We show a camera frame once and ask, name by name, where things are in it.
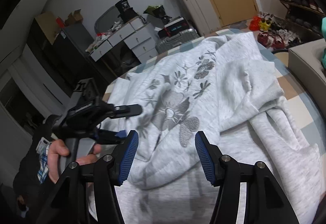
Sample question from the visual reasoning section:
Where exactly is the blue plaid cloth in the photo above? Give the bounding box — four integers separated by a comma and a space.
37, 137, 50, 184

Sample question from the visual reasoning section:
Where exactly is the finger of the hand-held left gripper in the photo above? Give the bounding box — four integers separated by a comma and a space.
96, 129, 127, 145
107, 104, 143, 119

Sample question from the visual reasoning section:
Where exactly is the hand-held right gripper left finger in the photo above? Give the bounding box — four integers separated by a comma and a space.
36, 130, 139, 224

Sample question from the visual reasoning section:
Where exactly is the open cardboard box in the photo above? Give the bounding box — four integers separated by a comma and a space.
65, 9, 84, 26

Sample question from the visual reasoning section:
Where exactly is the dark wrapped flower bouquet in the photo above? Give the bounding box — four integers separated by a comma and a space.
143, 4, 174, 26

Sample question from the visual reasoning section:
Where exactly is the checked bed sheet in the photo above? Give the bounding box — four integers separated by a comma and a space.
107, 26, 326, 153

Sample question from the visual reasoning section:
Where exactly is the silver suitcase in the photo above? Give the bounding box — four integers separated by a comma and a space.
155, 31, 200, 54

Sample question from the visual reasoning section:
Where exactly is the orange plastic bag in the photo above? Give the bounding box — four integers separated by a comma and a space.
249, 15, 263, 31

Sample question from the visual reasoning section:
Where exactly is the white drawer cabinet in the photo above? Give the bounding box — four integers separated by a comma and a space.
125, 28, 160, 64

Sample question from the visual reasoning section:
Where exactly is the person's left forearm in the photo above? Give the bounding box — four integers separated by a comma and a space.
13, 114, 60, 214

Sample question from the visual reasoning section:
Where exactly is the dark wardrobe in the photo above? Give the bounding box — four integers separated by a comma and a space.
25, 18, 112, 102

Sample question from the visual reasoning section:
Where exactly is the person's left hand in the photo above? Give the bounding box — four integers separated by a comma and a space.
48, 139, 104, 184

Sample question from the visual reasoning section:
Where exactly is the white suitcase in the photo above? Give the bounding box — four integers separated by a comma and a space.
177, 0, 221, 37

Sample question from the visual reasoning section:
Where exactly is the light grey hoodie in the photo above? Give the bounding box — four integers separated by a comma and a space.
88, 32, 324, 224

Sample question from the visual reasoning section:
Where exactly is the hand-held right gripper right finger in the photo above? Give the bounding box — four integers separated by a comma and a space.
195, 131, 293, 224

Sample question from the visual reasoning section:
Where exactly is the pile of paper clutter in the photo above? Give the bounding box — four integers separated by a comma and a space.
85, 21, 123, 52

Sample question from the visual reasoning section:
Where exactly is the white desk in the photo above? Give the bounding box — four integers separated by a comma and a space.
89, 18, 148, 79

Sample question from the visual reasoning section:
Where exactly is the teal hoodie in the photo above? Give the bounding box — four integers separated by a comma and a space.
319, 16, 326, 69

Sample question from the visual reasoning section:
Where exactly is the black and red shoebox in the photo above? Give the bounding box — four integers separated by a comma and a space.
158, 17, 190, 38

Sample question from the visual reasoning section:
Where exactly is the pile of loose shoes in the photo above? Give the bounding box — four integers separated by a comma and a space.
257, 11, 302, 51

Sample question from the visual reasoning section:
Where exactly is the large cardboard box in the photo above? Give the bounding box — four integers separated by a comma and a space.
34, 12, 63, 45

